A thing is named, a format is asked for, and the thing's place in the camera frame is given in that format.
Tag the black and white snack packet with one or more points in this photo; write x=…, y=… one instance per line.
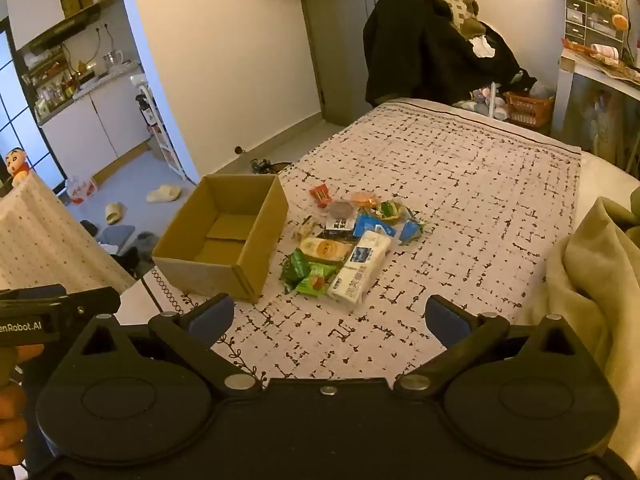
x=337, y=224

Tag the white kitchen base cabinet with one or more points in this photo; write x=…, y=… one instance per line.
x=95, y=125

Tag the brown cardboard box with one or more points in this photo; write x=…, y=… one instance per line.
x=220, y=240

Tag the white storage rack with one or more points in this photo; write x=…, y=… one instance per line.
x=162, y=130

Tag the red candy packet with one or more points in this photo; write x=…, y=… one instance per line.
x=321, y=195

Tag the person's left hand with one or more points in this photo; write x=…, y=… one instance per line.
x=11, y=427

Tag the red and white plastic bag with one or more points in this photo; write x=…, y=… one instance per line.
x=81, y=191

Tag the pile of black coats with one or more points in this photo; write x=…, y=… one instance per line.
x=425, y=45

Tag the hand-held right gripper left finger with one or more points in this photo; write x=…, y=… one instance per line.
x=212, y=319

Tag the brown door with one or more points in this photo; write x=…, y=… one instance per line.
x=340, y=35

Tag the small drawer organizer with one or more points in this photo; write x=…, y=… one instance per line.
x=592, y=20

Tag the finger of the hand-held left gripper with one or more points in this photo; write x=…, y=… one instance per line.
x=95, y=300

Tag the beige blanket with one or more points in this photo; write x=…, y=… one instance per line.
x=595, y=280

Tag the blue snack packet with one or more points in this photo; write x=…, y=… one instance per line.
x=372, y=227

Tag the grey round snack packet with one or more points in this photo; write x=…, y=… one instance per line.
x=341, y=209

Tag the black shoes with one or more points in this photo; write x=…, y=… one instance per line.
x=135, y=252

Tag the white wall cabinet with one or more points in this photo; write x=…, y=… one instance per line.
x=35, y=5

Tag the cartoon plush toy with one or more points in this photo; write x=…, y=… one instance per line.
x=18, y=165

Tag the long white snack packet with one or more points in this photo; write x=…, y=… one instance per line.
x=362, y=267

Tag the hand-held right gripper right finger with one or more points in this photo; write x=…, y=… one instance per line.
x=446, y=322

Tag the white side table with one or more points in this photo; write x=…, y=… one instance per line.
x=595, y=100

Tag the light green snack packet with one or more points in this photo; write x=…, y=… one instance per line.
x=315, y=282

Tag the orange plastic basket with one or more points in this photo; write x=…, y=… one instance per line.
x=527, y=109

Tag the black framed window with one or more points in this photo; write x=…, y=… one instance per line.
x=25, y=135

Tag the green and yellow snack packet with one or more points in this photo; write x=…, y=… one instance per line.
x=392, y=210

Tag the dotted cream cloth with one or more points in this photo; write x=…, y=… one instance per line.
x=45, y=240

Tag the cream slipper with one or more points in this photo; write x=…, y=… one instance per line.
x=113, y=212
x=164, y=193

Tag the pink translucent snack packet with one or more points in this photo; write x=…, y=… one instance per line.
x=363, y=199

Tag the dark green snack packet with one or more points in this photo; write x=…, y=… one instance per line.
x=296, y=270

